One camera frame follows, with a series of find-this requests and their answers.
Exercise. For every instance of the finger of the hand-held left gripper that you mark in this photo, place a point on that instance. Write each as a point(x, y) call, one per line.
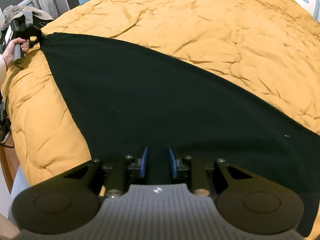
point(37, 37)

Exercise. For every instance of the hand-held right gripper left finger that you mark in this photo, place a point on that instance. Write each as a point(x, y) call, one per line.
point(144, 162)

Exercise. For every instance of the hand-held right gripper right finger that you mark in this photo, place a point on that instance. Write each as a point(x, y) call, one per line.
point(172, 162)

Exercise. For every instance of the black pants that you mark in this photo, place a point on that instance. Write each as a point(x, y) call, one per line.
point(155, 100)

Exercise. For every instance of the person's left forearm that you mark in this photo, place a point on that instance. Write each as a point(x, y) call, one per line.
point(2, 70)

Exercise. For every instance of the person's left hand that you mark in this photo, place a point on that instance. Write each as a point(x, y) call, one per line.
point(11, 52)

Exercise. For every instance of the grey clothing pile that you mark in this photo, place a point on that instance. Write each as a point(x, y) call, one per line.
point(20, 12)

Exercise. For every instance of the grey desk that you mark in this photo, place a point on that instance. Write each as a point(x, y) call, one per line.
point(62, 1)

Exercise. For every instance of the yellow quilted blanket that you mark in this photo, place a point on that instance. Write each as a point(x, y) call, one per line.
point(212, 30)

